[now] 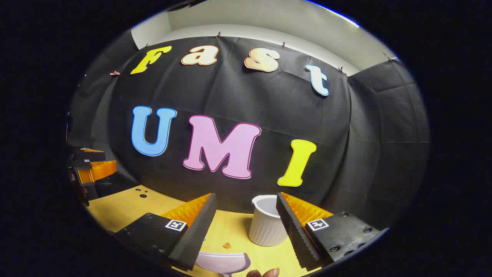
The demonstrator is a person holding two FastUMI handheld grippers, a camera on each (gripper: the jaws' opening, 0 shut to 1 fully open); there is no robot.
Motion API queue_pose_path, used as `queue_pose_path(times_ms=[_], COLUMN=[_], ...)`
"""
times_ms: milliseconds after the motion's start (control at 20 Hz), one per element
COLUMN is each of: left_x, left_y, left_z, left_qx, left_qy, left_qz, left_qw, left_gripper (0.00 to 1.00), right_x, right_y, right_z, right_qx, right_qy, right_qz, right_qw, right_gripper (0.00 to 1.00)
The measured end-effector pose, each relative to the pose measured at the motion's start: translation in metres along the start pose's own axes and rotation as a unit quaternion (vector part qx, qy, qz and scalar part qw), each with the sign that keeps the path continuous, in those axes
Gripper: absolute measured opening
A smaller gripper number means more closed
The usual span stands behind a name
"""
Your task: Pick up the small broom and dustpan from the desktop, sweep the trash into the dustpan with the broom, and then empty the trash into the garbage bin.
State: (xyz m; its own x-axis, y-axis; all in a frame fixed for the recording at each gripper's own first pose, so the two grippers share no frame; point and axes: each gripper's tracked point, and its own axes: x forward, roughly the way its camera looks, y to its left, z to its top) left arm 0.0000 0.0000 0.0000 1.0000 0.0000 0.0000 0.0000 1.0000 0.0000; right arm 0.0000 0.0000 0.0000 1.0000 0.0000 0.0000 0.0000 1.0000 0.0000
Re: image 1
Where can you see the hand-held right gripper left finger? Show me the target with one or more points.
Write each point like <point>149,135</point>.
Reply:
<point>198,231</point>

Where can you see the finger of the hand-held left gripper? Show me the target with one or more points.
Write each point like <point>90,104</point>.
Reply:
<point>98,171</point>
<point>90,155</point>

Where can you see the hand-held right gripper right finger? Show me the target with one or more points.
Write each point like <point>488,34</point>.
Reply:
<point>294,234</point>

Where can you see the white ribbed garbage bin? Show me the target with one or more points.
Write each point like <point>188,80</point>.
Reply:
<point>263,227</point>

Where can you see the lilac plastic dustpan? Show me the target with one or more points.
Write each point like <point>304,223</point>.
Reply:
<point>223,261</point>

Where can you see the yellow wooden desktop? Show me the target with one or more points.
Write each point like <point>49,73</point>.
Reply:
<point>127,207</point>

